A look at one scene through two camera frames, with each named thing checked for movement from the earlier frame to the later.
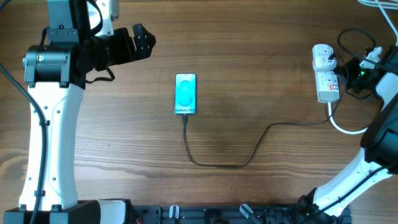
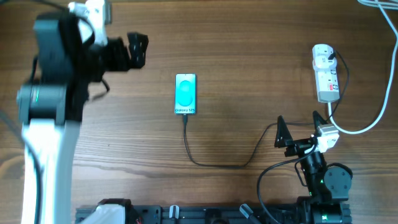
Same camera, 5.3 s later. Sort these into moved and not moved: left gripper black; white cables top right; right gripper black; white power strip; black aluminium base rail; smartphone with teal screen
Moved: right gripper black; left gripper black
Not moved: white power strip; white cables top right; black aluminium base rail; smartphone with teal screen
